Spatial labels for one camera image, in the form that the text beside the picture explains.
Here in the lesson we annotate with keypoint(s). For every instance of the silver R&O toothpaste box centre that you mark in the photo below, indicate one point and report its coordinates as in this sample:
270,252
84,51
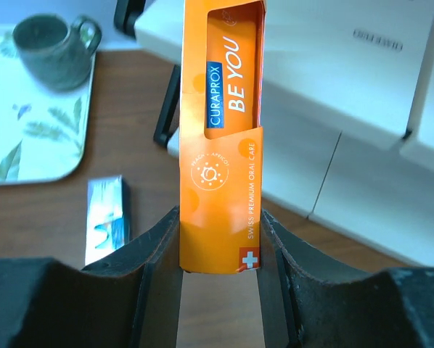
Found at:
108,217

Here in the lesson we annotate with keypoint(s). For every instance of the leaf patterned serving tray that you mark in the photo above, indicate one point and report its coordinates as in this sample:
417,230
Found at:
42,133

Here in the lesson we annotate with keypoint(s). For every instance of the grey ceramic mug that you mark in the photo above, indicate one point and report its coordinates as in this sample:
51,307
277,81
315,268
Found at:
57,54

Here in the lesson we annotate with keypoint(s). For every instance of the orange Curaprox box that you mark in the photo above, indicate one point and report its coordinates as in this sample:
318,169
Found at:
220,136

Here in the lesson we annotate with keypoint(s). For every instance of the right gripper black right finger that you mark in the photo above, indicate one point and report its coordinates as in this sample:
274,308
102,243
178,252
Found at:
309,299

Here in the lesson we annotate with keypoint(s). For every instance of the cream three tier shelf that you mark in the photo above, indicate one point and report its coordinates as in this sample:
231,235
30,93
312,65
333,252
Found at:
341,81

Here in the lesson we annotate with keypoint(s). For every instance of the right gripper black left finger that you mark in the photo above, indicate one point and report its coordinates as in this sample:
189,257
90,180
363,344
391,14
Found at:
130,298

